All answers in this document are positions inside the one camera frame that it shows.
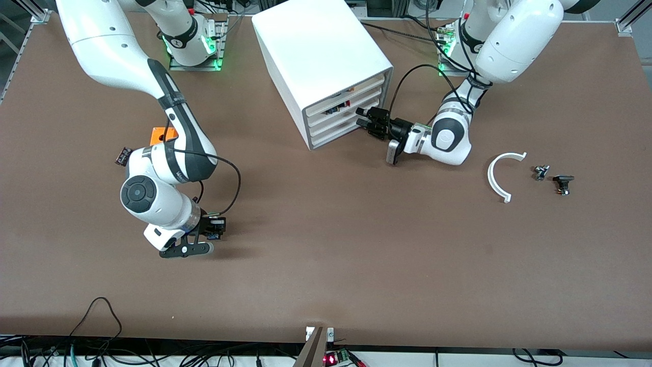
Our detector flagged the orange button box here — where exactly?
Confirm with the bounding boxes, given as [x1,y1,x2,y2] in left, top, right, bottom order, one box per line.
[151,126,179,146]

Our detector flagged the white curved plastic arc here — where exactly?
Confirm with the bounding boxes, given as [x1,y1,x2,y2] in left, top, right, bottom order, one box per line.
[487,152,527,204]

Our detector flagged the circuit board red light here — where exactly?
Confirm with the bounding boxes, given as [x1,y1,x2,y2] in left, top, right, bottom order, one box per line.
[323,349,367,367]

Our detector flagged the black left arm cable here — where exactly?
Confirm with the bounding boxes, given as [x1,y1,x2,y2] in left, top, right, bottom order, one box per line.
[390,0,492,128]

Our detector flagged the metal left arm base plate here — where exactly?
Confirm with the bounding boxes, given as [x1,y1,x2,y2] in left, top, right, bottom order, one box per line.
[438,23,493,78]

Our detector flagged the black table cable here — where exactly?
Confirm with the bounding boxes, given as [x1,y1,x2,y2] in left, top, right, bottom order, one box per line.
[359,20,451,44]

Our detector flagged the black looped cable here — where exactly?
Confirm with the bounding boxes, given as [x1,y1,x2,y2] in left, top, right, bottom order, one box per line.
[69,297,123,352]

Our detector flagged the brown camera mount post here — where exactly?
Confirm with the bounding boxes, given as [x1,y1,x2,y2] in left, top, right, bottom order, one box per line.
[293,326,329,367]

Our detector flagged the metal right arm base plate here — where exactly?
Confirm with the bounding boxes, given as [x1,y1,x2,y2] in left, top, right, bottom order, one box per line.
[169,14,228,71]

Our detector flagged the aluminium frame profile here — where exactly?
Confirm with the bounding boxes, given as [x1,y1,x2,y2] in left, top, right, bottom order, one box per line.
[0,0,52,105]
[614,0,652,36]

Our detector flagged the black floor cable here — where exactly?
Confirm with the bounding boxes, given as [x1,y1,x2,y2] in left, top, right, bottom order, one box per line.
[512,348,561,367]

